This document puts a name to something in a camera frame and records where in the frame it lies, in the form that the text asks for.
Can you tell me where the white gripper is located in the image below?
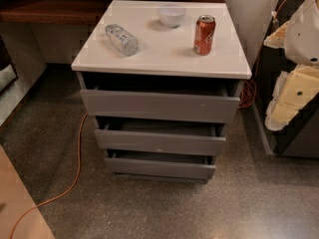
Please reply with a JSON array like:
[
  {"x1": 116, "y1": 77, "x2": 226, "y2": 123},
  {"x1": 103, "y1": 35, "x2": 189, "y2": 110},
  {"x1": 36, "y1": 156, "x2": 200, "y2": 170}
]
[{"x1": 263, "y1": 0, "x2": 319, "y2": 131}]

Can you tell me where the grey top drawer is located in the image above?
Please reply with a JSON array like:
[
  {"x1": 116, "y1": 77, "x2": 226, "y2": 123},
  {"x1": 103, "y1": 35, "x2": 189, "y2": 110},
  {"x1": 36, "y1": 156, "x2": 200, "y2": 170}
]
[{"x1": 80, "y1": 90, "x2": 239, "y2": 123}]

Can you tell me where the grey drawer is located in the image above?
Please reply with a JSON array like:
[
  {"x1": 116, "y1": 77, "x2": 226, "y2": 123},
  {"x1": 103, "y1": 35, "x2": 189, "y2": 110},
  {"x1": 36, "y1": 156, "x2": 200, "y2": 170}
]
[
  {"x1": 95, "y1": 119, "x2": 225, "y2": 155},
  {"x1": 80, "y1": 90, "x2": 239, "y2": 123},
  {"x1": 105, "y1": 150, "x2": 215, "y2": 180}
]

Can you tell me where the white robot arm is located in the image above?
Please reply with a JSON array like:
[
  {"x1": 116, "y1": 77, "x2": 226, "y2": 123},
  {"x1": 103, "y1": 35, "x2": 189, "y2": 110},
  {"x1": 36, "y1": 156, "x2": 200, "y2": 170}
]
[{"x1": 263, "y1": 0, "x2": 319, "y2": 131}]

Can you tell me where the white-topped grey drawer cabinet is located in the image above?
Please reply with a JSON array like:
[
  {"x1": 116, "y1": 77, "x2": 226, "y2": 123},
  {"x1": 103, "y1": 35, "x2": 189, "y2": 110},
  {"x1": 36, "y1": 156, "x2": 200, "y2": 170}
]
[{"x1": 72, "y1": 0, "x2": 251, "y2": 182}]

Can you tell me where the grey bottom drawer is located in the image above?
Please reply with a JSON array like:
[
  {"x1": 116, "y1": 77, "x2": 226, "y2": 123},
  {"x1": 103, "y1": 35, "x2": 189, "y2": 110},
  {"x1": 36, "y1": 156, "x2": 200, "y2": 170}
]
[{"x1": 105, "y1": 150, "x2": 215, "y2": 180}]

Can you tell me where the grey middle drawer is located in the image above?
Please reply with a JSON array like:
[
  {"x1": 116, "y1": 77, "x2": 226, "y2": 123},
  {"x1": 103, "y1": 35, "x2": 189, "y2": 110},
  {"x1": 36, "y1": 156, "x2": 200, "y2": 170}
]
[{"x1": 95, "y1": 119, "x2": 225, "y2": 155}]

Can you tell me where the orange soda can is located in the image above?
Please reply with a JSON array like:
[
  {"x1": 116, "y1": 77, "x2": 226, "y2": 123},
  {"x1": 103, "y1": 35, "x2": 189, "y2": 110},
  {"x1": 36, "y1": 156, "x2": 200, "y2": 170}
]
[{"x1": 193, "y1": 15, "x2": 216, "y2": 56}]

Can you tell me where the white bowl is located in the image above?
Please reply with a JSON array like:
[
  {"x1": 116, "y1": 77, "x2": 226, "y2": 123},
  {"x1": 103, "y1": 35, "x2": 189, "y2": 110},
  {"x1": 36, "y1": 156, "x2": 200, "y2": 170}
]
[{"x1": 158, "y1": 4, "x2": 186, "y2": 28}]

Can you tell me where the clear plastic water bottle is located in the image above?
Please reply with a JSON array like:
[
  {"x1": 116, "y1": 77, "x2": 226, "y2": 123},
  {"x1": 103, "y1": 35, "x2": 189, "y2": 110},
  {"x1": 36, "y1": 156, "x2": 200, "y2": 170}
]
[{"x1": 106, "y1": 24, "x2": 139, "y2": 56}]

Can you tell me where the dark wooden shelf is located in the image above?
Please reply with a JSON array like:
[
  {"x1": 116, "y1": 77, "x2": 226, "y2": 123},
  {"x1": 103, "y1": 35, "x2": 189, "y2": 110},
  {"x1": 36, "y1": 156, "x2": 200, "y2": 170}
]
[{"x1": 0, "y1": 0, "x2": 225, "y2": 26}]

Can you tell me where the orange extension cable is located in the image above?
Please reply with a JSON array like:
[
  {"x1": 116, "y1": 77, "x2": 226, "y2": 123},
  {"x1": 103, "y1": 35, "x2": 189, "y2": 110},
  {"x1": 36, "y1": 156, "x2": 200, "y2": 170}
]
[{"x1": 8, "y1": 0, "x2": 319, "y2": 239}]

